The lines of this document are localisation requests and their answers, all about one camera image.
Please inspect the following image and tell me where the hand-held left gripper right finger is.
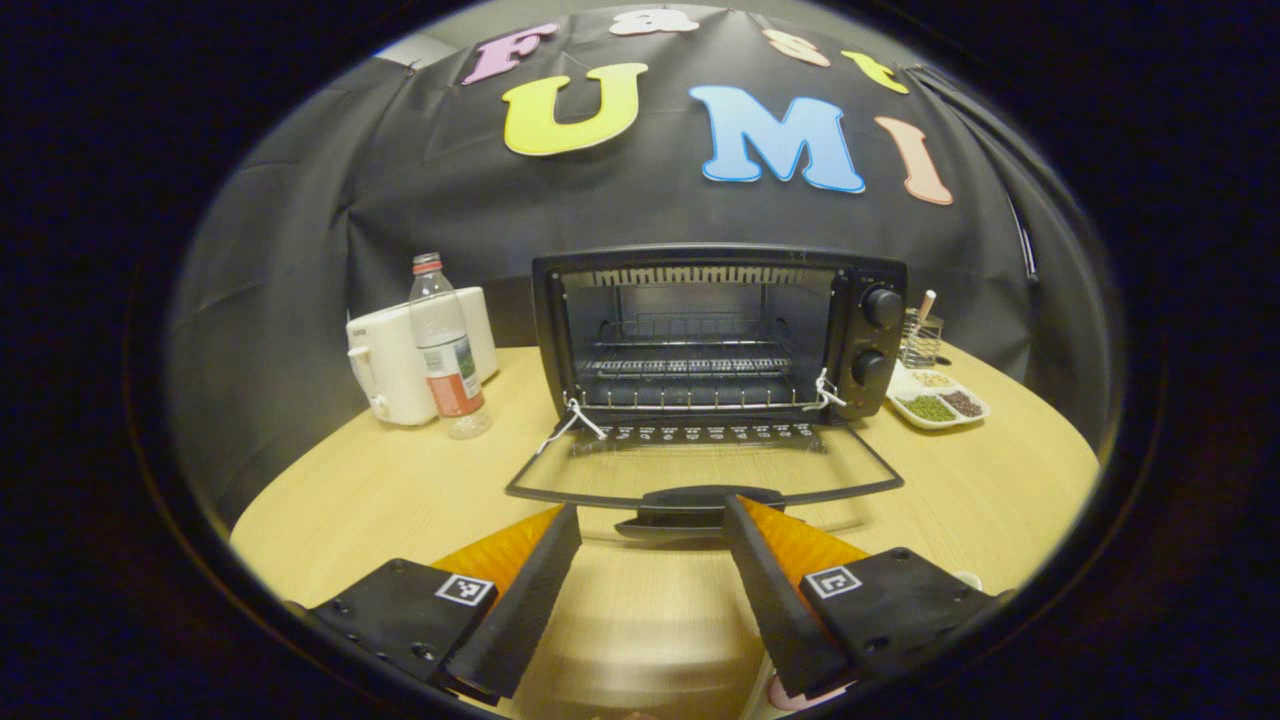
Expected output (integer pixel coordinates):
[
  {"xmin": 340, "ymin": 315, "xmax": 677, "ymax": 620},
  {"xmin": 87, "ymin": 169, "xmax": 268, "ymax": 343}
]
[{"xmin": 722, "ymin": 495, "xmax": 1001, "ymax": 701}]

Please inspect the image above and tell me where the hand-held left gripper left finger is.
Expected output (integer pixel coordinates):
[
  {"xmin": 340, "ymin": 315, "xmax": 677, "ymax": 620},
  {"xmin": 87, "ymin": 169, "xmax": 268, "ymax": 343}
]
[{"xmin": 285, "ymin": 503, "xmax": 583, "ymax": 701}]

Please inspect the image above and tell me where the black electric oven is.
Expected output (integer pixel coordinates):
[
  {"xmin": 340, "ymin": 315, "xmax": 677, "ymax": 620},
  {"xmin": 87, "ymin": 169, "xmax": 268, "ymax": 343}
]
[{"xmin": 505, "ymin": 245, "xmax": 909, "ymax": 541}]

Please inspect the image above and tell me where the clear plastic bottle red label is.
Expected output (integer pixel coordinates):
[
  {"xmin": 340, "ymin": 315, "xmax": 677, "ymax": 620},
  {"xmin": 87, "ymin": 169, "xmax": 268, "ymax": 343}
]
[{"xmin": 409, "ymin": 252, "xmax": 493, "ymax": 441}]

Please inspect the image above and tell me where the white divided dish with beans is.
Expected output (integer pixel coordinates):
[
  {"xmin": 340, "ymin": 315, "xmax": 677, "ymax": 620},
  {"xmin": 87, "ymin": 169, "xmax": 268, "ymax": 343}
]
[{"xmin": 886, "ymin": 362, "xmax": 992, "ymax": 431}]

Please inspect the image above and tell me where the white toaster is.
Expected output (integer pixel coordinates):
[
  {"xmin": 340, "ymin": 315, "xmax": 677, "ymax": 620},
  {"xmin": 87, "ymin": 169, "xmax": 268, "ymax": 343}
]
[{"xmin": 346, "ymin": 287, "xmax": 499, "ymax": 428}]

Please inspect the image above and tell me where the black backdrop cloth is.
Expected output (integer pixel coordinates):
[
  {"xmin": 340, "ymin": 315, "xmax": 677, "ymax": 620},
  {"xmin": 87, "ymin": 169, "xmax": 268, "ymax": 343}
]
[{"xmin": 165, "ymin": 5, "xmax": 1121, "ymax": 521}]

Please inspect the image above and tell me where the oven wire rack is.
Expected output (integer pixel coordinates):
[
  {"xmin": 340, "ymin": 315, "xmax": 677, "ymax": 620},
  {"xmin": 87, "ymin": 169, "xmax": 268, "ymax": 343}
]
[{"xmin": 580, "ymin": 313, "xmax": 801, "ymax": 383}]

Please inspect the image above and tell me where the metal wire utensil holder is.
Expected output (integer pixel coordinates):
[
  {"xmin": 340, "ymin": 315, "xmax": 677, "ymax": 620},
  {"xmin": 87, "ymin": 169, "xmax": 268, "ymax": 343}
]
[{"xmin": 898, "ymin": 305, "xmax": 944, "ymax": 371}]

